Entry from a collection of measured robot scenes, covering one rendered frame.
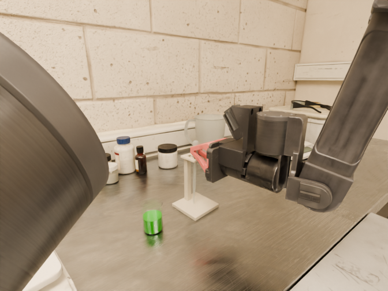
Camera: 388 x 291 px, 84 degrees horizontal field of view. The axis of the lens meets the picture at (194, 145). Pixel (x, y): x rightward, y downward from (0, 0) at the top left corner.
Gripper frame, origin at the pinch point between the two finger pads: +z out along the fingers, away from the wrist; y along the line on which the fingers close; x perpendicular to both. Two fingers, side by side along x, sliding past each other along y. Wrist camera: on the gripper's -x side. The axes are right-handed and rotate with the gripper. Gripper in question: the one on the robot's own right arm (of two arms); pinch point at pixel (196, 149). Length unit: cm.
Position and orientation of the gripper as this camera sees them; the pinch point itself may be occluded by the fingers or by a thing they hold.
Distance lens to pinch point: 48.0
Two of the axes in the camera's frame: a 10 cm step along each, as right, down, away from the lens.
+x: 0.1, 9.6, 2.9
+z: -7.0, -2.0, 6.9
